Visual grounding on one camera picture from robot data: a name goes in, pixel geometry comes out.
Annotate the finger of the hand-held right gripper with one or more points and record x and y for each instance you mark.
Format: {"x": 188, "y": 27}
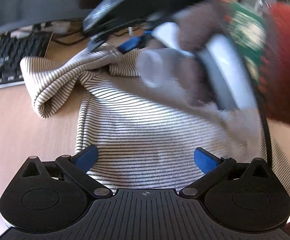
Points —
{"x": 131, "y": 44}
{"x": 96, "y": 45}

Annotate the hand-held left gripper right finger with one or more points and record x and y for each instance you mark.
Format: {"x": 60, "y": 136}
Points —
{"x": 206, "y": 160}

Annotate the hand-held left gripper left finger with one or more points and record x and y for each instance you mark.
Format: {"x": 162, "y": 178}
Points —
{"x": 86, "y": 158}

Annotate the striped knit garment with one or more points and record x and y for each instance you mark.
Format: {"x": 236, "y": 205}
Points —
{"x": 140, "y": 140}

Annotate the person's right hand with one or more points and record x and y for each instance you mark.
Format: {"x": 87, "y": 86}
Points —
{"x": 195, "y": 25}

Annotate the white power strip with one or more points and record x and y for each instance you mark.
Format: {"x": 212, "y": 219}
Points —
{"x": 57, "y": 26}

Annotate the black curved monitor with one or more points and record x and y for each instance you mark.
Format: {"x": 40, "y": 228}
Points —
{"x": 22, "y": 2}

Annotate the black keyboard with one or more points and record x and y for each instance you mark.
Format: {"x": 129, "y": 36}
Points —
{"x": 9, "y": 60}

